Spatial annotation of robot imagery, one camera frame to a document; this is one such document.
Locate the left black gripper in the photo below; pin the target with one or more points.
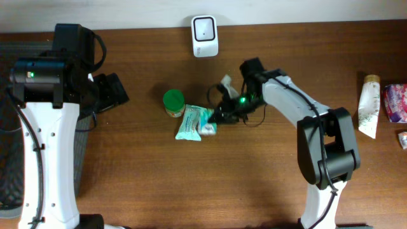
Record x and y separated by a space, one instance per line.
114 90

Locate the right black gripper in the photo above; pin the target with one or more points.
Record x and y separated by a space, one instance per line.
227 110

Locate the small teal gum pack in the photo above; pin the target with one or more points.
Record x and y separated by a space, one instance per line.
204 127

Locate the teal wipes packet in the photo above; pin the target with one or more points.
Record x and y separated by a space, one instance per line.
188 128

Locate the green bottle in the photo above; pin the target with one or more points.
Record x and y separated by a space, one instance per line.
174 103

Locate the white tube with cork cap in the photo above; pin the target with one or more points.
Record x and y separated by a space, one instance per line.
369 106

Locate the red purple tissue pack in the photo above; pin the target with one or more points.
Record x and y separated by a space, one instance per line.
394 96

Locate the orange snack packet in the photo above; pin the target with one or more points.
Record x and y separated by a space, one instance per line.
402 136

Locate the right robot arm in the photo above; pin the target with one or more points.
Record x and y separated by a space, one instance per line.
327 151

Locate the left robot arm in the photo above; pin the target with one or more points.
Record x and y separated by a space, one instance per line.
50 94

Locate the white barcode scanner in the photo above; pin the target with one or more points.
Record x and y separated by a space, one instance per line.
204 36

